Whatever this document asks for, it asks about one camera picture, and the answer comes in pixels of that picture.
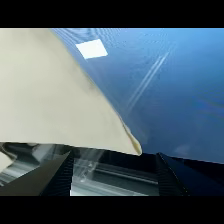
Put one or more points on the cream shirt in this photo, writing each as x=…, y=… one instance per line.
x=50, y=100

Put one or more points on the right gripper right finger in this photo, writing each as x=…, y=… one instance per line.
x=186, y=178

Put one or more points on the silver frame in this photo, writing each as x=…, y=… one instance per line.
x=113, y=181

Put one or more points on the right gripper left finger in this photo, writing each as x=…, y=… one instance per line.
x=46, y=178

